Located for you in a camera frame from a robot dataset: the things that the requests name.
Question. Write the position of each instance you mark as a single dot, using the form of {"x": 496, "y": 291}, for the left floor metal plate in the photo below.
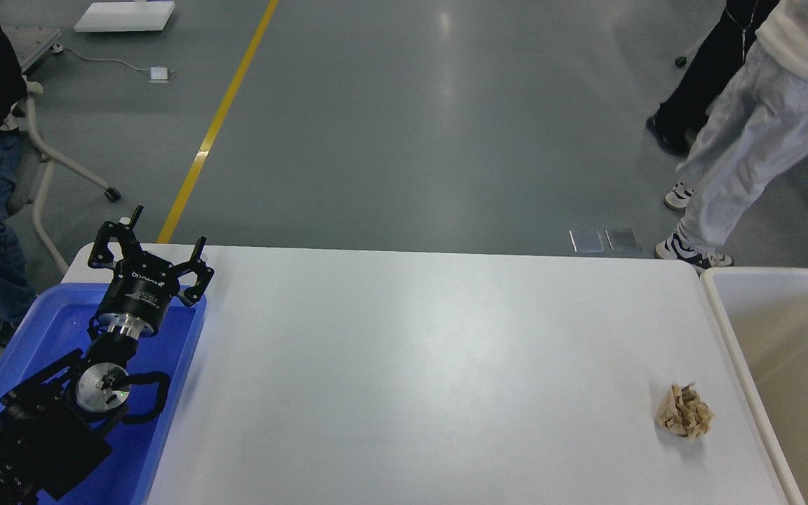
{"x": 586, "y": 241}

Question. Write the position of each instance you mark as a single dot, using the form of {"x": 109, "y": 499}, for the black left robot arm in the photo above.
{"x": 54, "y": 424}

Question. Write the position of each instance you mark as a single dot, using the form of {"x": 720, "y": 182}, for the floor metal plate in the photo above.
{"x": 586, "y": 241}
{"x": 622, "y": 240}

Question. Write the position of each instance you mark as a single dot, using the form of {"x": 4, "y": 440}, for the beige plastic bin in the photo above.
{"x": 763, "y": 314}

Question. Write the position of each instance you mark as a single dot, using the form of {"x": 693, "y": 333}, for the right floor metal plate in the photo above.
{"x": 622, "y": 240}

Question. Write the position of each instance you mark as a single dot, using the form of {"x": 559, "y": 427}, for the white rolling chair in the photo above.
{"x": 35, "y": 172}

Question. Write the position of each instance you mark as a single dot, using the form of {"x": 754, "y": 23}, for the person in black clothes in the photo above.
{"x": 719, "y": 57}

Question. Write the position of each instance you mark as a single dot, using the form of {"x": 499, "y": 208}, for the white flat board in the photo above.
{"x": 131, "y": 16}

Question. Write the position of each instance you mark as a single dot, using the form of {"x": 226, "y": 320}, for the white power adapter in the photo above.
{"x": 159, "y": 75}

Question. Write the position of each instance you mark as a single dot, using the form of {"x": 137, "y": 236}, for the blue plastic bin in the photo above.
{"x": 57, "y": 324}

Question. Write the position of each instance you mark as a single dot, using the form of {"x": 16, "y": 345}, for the crumpled brown paper ball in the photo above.
{"x": 683, "y": 413}

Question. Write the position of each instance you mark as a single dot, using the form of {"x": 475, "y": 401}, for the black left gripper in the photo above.
{"x": 143, "y": 284}

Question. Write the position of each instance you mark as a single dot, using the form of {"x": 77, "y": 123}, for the person in white clothes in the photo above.
{"x": 757, "y": 130}

